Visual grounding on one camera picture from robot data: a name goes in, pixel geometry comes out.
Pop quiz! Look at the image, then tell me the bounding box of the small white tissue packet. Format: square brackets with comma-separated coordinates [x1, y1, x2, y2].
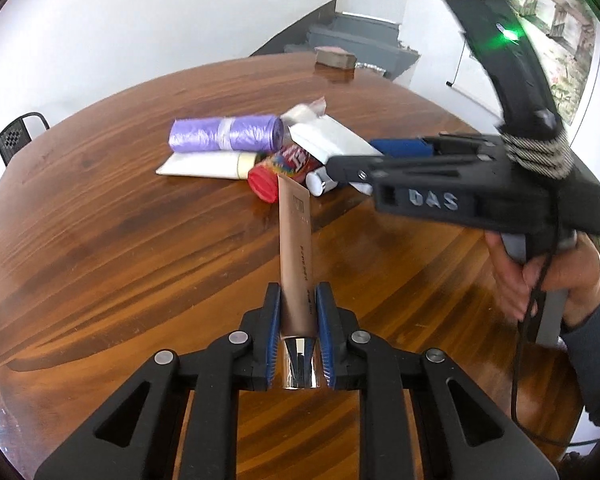
[280, 96, 328, 126]

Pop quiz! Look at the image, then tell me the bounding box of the white wipes pack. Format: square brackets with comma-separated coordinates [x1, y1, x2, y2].
[286, 114, 383, 163]

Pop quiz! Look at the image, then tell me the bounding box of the landscape scroll painting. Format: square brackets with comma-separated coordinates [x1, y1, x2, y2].
[445, 0, 600, 128]

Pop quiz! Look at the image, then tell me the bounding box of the deck of cards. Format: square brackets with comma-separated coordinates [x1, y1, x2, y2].
[315, 46, 358, 71]

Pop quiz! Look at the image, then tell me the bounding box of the small white capped bottle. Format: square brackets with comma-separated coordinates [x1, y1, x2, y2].
[306, 166, 340, 197]

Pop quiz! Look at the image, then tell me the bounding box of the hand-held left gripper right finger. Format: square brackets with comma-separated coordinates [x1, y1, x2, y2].
[315, 281, 561, 480]

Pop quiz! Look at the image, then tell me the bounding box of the black metal chair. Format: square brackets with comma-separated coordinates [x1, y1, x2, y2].
[0, 112, 51, 196]

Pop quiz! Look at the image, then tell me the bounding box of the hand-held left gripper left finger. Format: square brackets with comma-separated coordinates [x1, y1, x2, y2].
[34, 282, 283, 480]

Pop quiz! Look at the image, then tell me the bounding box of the person's right forearm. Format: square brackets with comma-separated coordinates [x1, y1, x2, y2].
[560, 285, 600, 431]

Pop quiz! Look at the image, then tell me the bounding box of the white cream tube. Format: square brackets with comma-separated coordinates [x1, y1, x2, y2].
[156, 151, 258, 180]

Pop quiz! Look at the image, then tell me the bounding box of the purple garbage bag roll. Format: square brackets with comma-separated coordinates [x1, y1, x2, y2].
[169, 115, 285, 153]

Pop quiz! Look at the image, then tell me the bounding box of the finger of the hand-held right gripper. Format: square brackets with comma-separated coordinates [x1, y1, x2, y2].
[369, 132, 503, 161]
[326, 155, 501, 195]

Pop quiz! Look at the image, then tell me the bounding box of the grey staircase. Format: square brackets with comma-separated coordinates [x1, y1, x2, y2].
[285, 12, 421, 83]

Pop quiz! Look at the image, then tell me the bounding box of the red snack container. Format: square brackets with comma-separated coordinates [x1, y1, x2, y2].
[247, 142, 321, 204]

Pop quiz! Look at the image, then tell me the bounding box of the person's right hand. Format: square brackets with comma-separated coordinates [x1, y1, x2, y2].
[484, 232, 600, 333]

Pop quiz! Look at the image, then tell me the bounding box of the rose gold cosmetic tube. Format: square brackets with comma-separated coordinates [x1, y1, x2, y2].
[276, 175, 326, 391]

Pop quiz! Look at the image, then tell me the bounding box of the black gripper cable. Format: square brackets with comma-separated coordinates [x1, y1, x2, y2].
[510, 200, 600, 446]

